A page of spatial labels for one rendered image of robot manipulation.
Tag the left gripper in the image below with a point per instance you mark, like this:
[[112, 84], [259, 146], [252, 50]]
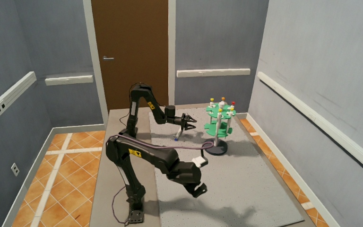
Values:
[[182, 121]]

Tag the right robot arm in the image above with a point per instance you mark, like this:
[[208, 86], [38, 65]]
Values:
[[118, 151]]

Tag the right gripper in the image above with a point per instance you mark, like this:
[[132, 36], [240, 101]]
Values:
[[190, 187]]

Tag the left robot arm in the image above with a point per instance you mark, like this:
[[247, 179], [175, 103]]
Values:
[[159, 116]]

